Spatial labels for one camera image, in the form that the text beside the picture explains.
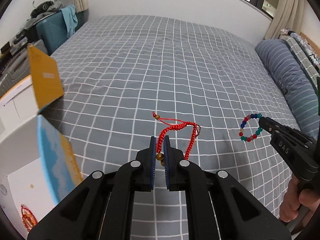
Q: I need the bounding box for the beige curtain right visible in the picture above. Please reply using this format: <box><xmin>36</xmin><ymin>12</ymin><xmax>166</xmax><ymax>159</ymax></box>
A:
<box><xmin>264</xmin><ymin>0</ymin><xmax>306</xmax><ymax>40</ymax></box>

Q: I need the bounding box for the right hand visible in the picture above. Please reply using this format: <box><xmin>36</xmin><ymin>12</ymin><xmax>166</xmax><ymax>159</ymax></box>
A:
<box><xmin>279</xmin><ymin>175</ymin><xmax>319</xmax><ymax>227</ymax></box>

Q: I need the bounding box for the multicolour glass bead bracelet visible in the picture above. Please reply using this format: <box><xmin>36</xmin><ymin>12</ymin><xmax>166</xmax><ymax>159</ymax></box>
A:
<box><xmin>238</xmin><ymin>113</ymin><xmax>264</xmax><ymax>143</ymax></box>

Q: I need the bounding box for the red bead bracelet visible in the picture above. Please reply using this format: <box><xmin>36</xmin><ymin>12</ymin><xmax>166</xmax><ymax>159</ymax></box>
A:
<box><xmin>20</xmin><ymin>204</ymin><xmax>39</xmax><ymax>233</ymax></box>

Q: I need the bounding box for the blue striped pillow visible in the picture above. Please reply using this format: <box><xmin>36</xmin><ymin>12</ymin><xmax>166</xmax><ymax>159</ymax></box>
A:
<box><xmin>255</xmin><ymin>40</ymin><xmax>319</xmax><ymax>139</ymax></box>

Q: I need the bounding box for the teal suitcase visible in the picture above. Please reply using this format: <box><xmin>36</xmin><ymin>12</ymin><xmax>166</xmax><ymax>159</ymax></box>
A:
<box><xmin>33</xmin><ymin>10</ymin><xmax>68</xmax><ymax>55</ymax></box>

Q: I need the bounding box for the grey suitcase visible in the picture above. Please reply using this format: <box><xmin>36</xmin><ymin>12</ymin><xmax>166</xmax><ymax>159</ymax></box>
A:
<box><xmin>0</xmin><ymin>39</ymin><xmax>48</xmax><ymax>98</ymax></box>

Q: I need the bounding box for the white cardboard box blue yellow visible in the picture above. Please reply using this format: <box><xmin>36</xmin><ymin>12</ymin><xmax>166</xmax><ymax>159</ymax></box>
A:
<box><xmin>1</xmin><ymin>45</ymin><xmax>82</xmax><ymax>239</ymax></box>

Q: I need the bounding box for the grey checked bed sheet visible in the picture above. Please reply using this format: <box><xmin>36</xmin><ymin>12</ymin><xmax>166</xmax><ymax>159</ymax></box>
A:
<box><xmin>44</xmin><ymin>15</ymin><xmax>308</xmax><ymax>240</ymax></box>

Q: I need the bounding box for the red cord gold bar bracelet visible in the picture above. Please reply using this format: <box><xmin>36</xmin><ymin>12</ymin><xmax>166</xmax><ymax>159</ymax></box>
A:
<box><xmin>152</xmin><ymin>111</ymin><xmax>202</xmax><ymax>167</ymax></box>

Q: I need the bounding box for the folded patterned quilt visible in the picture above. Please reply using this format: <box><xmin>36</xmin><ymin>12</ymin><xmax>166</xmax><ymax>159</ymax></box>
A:
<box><xmin>279</xmin><ymin>29</ymin><xmax>319</xmax><ymax>92</ymax></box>

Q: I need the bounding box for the dark clothes pile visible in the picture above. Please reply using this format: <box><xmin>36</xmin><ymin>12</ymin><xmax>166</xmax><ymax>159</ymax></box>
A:
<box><xmin>23</xmin><ymin>1</ymin><xmax>64</xmax><ymax>29</ymax></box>

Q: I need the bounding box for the light blue cloth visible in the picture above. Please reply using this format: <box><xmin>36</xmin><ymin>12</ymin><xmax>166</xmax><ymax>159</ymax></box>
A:
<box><xmin>61</xmin><ymin>4</ymin><xmax>78</xmax><ymax>38</ymax></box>

